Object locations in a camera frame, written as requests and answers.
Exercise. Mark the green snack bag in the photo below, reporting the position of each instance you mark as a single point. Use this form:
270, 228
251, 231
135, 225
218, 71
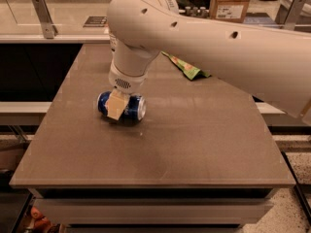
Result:
190, 71

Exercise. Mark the left metal glass bracket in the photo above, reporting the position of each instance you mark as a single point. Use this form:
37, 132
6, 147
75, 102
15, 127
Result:
48, 28

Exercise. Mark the right metal glass bracket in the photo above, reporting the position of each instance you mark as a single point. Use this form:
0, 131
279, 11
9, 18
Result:
293, 13

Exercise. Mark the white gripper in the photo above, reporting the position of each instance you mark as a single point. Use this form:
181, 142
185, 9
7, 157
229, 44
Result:
125, 83

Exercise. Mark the cardboard box with label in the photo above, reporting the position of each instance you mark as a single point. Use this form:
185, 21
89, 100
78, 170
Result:
229, 10

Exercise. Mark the orange object under table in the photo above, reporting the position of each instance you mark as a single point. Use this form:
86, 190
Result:
40, 223

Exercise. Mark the metal glass bracket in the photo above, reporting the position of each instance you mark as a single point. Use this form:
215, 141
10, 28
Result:
48, 28
293, 13

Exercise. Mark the dark placard on floor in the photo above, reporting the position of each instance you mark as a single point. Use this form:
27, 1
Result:
95, 22

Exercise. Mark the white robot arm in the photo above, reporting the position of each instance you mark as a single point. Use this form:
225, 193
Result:
273, 65

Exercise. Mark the blue pepsi can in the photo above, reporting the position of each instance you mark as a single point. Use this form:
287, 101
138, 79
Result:
134, 110

